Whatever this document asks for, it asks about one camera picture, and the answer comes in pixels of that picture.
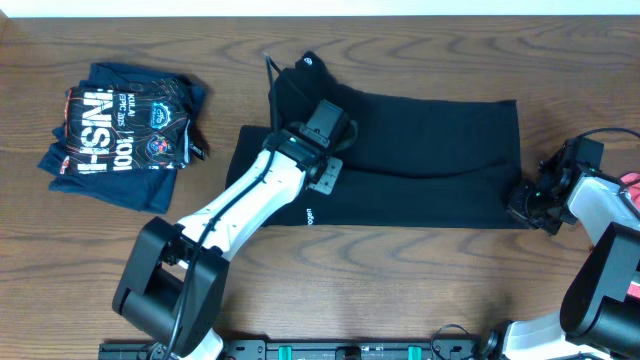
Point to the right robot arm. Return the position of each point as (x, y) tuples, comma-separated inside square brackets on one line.
[(599, 316)]

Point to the black t-shirt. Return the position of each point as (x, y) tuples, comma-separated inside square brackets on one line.
[(414, 163)]

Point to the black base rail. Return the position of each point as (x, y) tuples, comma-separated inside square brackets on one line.
[(455, 349)]

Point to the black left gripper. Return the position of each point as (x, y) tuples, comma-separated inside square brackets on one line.
[(327, 187)]

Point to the red printed t-shirt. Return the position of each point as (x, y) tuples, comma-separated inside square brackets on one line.
[(631, 191)]

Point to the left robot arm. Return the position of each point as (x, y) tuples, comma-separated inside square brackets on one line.
[(174, 278)]

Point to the folded navy printed t-shirt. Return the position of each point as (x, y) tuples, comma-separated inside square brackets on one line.
[(127, 132)]

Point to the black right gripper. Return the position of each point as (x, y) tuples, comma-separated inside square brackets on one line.
[(515, 208)]

